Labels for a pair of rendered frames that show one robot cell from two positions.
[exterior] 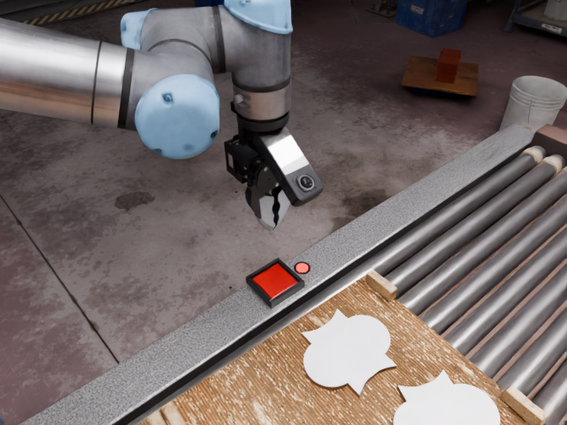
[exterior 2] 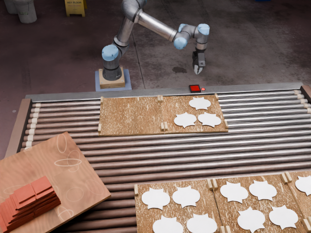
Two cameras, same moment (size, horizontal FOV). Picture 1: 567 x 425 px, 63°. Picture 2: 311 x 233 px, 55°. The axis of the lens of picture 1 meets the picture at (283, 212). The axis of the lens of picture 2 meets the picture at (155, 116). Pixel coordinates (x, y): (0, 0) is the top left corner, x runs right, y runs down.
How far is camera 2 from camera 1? 148 cm
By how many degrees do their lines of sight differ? 22
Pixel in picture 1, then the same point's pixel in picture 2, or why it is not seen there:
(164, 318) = not seen: hidden behind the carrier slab
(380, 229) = (228, 89)
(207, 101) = (183, 42)
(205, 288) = not seen: hidden behind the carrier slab
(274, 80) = (202, 42)
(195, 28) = (190, 29)
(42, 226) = (145, 67)
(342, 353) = (198, 103)
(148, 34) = (183, 28)
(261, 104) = (198, 45)
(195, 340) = (171, 91)
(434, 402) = (209, 116)
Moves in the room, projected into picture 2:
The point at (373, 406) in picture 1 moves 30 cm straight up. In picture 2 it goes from (197, 113) to (204, 76)
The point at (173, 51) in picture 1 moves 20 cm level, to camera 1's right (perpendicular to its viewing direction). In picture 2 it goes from (183, 33) to (213, 43)
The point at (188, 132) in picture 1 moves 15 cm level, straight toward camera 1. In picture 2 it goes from (180, 45) to (172, 58)
